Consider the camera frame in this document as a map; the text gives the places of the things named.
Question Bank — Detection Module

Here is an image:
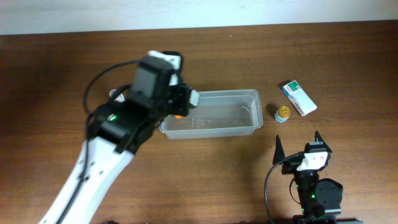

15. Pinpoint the black bottle white cap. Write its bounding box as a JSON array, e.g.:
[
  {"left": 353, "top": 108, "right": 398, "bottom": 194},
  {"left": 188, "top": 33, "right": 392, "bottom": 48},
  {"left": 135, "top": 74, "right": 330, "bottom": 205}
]
[{"left": 189, "top": 90, "right": 200, "bottom": 108}]

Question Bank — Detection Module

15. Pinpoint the white Panadol medicine box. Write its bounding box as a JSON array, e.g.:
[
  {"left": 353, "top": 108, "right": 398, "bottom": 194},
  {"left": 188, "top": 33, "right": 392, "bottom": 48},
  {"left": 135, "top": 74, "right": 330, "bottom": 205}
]
[{"left": 282, "top": 80, "right": 317, "bottom": 116}]

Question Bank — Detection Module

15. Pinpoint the clear spray bottle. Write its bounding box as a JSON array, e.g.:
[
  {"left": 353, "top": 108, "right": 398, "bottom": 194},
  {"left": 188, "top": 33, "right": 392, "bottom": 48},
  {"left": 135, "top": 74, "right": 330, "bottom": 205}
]
[{"left": 109, "top": 89, "right": 125, "bottom": 103}]

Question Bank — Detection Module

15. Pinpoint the clear plastic container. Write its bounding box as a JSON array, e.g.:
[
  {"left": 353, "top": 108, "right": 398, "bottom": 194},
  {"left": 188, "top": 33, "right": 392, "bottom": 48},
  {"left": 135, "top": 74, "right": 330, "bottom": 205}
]
[{"left": 159, "top": 89, "right": 263, "bottom": 139}]

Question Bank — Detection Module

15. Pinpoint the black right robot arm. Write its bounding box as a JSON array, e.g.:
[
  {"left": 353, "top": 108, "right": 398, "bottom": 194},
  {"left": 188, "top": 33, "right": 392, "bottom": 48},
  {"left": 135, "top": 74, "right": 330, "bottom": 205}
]
[{"left": 264, "top": 131, "right": 361, "bottom": 224}]

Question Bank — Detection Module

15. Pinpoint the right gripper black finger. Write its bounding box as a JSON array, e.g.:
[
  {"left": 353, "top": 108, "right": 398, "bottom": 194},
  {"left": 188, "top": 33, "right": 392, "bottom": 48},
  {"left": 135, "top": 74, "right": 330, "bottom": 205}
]
[
  {"left": 315, "top": 131, "right": 329, "bottom": 149},
  {"left": 272, "top": 135, "right": 285, "bottom": 165}
]

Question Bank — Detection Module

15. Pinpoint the gold lid balm jar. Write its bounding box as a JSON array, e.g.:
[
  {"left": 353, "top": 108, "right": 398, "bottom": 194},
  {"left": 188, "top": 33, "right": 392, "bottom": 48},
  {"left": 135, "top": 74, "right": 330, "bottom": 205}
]
[{"left": 275, "top": 106, "right": 291, "bottom": 123}]

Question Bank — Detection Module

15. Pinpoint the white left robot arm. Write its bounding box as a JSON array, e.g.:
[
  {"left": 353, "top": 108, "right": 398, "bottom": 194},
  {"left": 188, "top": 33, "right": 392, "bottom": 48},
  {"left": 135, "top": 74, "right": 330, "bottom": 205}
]
[{"left": 41, "top": 50, "right": 199, "bottom": 224}]

